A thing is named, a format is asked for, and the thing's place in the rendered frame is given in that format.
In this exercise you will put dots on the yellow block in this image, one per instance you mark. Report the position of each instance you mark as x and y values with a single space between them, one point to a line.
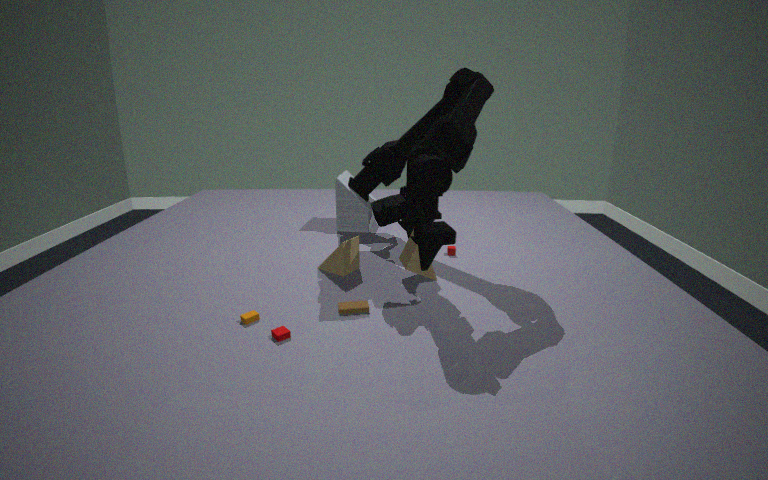
249 317

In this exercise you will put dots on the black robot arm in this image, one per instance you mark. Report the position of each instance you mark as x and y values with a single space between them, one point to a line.
439 142

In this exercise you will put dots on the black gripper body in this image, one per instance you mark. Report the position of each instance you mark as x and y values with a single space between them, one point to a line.
425 210

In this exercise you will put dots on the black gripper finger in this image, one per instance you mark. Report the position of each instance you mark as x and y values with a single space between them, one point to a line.
427 254
408 227

